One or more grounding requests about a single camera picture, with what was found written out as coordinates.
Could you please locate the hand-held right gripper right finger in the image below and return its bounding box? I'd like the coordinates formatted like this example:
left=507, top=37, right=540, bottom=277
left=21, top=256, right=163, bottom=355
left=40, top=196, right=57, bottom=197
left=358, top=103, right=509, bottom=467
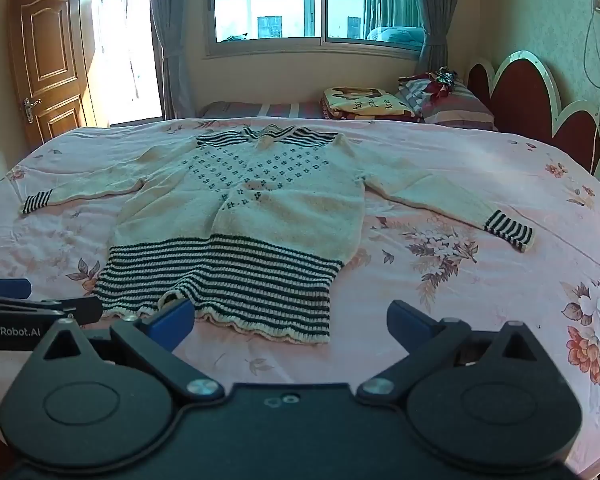
left=357, top=299, right=554, bottom=406

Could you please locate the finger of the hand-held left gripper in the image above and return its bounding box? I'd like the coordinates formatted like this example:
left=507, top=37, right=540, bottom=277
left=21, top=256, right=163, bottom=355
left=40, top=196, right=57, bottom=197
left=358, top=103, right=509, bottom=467
left=0, top=295, right=104, bottom=327
left=0, top=278, right=32, bottom=302

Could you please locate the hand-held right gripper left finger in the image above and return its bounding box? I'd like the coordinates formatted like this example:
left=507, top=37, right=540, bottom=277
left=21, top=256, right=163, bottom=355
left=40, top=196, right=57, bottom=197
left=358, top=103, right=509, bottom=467
left=30, top=298, right=226, bottom=404

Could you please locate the cream striped knit sweater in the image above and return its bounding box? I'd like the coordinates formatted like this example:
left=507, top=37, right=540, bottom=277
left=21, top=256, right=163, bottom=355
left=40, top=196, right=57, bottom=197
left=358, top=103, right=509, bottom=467
left=22, top=126, right=537, bottom=346

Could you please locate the pink floral bed sheet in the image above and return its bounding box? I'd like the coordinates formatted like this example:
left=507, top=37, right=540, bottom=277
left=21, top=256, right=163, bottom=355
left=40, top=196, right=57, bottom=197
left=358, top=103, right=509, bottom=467
left=0, top=117, right=600, bottom=480

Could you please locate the striped pillow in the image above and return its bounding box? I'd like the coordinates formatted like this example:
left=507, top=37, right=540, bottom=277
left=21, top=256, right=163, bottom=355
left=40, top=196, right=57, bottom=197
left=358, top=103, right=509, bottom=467
left=396, top=77, right=499, bottom=132

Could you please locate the folded yellow printed blanket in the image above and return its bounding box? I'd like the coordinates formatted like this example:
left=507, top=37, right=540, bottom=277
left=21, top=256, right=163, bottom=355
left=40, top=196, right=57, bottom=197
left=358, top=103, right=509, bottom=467
left=321, top=86, right=426, bottom=124

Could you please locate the brown wooden door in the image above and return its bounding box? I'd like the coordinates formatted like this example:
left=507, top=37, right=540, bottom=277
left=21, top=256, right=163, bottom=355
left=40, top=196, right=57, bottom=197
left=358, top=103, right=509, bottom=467
left=7, top=0, right=99, bottom=152

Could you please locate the striped purple bed sheet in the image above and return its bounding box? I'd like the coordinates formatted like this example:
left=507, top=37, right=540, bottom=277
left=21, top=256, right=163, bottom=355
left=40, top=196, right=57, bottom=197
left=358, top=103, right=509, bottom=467
left=197, top=100, right=327, bottom=122

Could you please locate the dark red colourful cloth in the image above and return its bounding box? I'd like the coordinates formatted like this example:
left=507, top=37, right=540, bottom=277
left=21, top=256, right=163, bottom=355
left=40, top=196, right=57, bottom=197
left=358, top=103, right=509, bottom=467
left=399, top=67, right=467, bottom=100

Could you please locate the red scalloped headboard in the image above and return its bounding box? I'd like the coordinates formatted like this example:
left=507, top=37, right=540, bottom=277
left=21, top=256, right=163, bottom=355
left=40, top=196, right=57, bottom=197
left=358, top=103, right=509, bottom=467
left=467, top=50, right=600, bottom=184

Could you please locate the grey curtain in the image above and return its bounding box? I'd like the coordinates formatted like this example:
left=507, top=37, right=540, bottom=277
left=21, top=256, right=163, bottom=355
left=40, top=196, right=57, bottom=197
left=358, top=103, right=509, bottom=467
left=414, top=0, right=465, bottom=82
left=147, top=0, right=197, bottom=121

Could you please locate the sliding glass window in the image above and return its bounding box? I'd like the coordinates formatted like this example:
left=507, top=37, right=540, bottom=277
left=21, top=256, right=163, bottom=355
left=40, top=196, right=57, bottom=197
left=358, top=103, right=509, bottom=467
left=202, top=0, right=429, bottom=59

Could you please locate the white hanging cable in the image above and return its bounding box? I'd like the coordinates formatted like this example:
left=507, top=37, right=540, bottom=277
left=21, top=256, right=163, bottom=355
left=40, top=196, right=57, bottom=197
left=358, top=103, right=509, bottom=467
left=582, top=0, right=600, bottom=171

